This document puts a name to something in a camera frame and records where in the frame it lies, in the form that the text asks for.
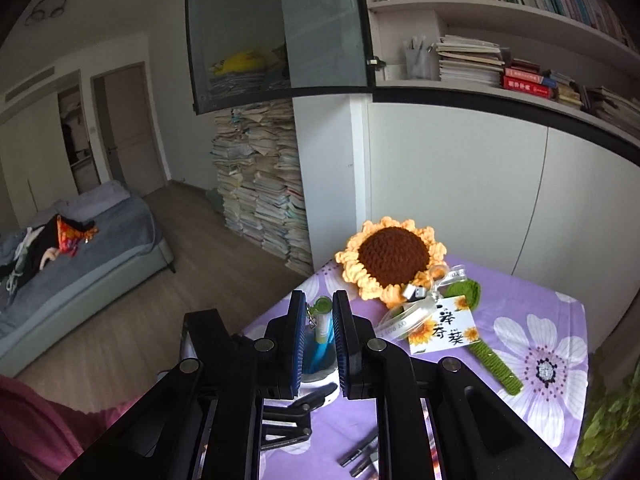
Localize white bookshelf cabinet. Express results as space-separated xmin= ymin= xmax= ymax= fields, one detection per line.
xmin=292 ymin=0 xmax=640 ymax=281

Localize round ceiling light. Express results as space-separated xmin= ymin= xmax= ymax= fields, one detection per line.
xmin=26 ymin=0 xmax=69 ymax=24

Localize crochet sunflower with green stem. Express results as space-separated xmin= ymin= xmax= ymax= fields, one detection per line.
xmin=334 ymin=216 xmax=525 ymax=395

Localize white plastic object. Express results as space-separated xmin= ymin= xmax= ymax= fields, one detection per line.
xmin=299 ymin=369 xmax=342 ymax=407

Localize dark framed glass cabinet door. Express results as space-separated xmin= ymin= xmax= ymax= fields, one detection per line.
xmin=184 ymin=0 xmax=377 ymax=117

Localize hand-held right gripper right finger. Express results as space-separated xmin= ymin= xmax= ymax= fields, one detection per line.
xmin=331 ymin=290 xmax=577 ymax=480

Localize light green highlighter pen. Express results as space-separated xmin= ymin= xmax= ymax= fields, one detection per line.
xmin=311 ymin=296 xmax=335 ymax=346

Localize brown room door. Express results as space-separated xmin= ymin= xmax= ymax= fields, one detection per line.
xmin=90 ymin=61 xmax=169 ymax=197

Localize stack of magazines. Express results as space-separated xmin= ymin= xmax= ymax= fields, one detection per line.
xmin=552 ymin=71 xmax=640 ymax=138

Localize teal blue tube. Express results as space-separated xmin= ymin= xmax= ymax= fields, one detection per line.
xmin=302 ymin=332 xmax=335 ymax=376

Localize stack of white workbooks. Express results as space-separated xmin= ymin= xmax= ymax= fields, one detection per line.
xmin=436 ymin=35 xmax=507 ymax=84

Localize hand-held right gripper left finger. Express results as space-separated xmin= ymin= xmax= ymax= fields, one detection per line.
xmin=57 ymin=290 xmax=308 ymax=480

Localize purple floral tablecloth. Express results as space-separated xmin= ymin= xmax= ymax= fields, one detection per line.
xmin=242 ymin=254 xmax=592 ymax=480

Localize pile of clothes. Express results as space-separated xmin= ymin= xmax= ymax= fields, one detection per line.
xmin=0 ymin=214 xmax=99 ymax=307

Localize person's pink clothing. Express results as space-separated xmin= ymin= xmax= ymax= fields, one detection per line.
xmin=0 ymin=372 xmax=147 ymax=480

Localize white flower tag card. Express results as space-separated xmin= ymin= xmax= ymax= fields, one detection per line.
xmin=407 ymin=296 xmax=479 ymax=357

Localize pile of stacked papers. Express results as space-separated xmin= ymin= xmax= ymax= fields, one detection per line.
xmin=206 ymin=72 xmax=314 ymax=277

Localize red books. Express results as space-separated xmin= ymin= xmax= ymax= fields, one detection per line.
xmin=501 ymin=62 xmax=557 ymax=102

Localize silver grey pen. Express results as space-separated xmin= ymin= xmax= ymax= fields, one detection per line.
xmin=350 ymin=452 xmax=382 ymax=480

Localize green potted plant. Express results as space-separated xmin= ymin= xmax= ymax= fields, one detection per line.
xmin=574 ymin=349 xmax=640 ymax=480

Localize clear shelf pen holder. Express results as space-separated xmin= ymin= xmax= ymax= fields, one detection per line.
xmin=403 ymin=34 xmax=439 ymax=82

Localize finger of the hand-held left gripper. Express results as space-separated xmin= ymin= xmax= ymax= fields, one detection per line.
xmin=261 ymin=391 xmax=327 ymax=457

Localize dark grey pen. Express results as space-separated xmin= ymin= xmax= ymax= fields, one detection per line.
xmin=339 ymin=435 xmax=379 ymax=467

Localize grey bed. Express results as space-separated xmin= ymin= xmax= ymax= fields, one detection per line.
xmin=0 ymin=180 xmax=177 ymax=378

